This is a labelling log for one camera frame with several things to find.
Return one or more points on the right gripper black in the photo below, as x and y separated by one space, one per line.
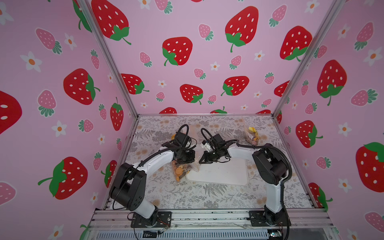
210 154

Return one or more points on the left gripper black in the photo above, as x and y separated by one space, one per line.
191 157

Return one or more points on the ziploc bag with cookies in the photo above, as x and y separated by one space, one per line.
181 170

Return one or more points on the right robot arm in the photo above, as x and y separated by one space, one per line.
273 166

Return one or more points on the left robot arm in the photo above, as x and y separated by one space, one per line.
129 186

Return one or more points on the ziploc bag far right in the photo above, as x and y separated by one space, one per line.
251 135

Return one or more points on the white plastic tray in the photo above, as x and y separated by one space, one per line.
233 172

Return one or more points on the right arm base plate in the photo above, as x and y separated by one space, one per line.
269 219

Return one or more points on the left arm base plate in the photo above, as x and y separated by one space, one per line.
162 219

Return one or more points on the aluminium front rail frame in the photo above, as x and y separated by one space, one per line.
219 224

